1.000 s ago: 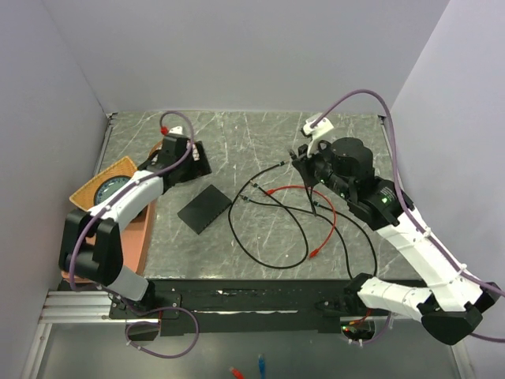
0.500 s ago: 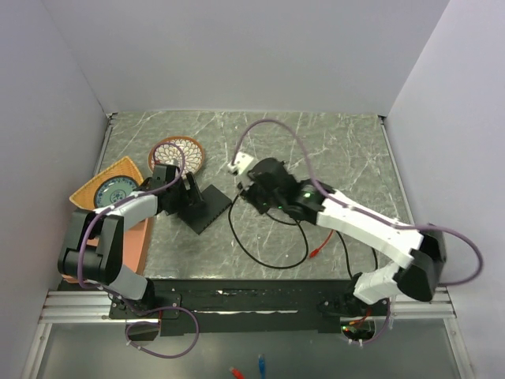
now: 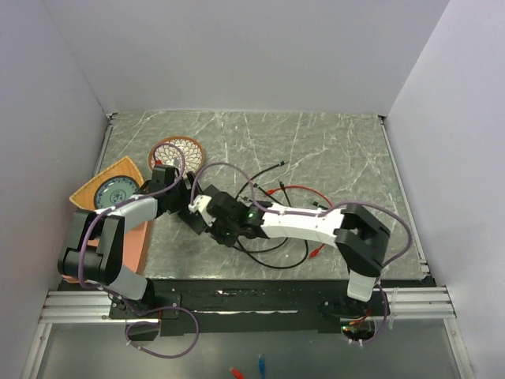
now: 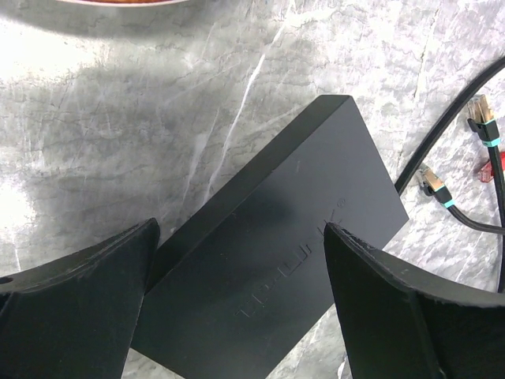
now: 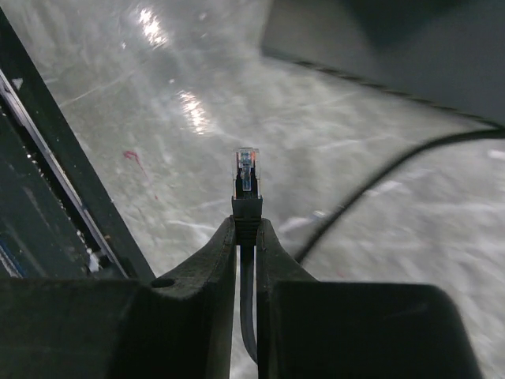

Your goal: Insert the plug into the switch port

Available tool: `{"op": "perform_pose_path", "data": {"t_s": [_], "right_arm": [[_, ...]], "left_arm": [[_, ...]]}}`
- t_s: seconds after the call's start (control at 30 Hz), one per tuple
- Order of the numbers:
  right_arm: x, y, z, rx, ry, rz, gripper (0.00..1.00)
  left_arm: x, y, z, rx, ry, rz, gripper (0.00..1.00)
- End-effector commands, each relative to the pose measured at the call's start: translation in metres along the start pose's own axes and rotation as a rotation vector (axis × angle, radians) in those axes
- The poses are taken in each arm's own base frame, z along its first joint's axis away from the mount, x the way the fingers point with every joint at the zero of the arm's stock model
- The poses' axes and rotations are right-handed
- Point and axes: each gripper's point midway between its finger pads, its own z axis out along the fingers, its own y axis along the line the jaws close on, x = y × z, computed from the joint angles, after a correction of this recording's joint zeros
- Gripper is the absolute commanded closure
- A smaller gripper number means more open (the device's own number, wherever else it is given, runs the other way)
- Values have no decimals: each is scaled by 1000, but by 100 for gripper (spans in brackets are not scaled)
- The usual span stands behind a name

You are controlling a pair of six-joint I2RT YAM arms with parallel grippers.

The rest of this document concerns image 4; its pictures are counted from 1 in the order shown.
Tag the black network switch box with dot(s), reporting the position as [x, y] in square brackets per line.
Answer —
[236, 287]

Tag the black flat cable teal plugs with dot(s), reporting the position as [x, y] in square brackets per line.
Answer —
[433, 239]

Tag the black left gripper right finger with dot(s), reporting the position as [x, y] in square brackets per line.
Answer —
[400, 321]

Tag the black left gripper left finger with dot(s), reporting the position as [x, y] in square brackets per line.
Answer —
[74, 317]

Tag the floral bowl with brown rim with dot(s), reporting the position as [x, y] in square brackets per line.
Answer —
[124, 3]

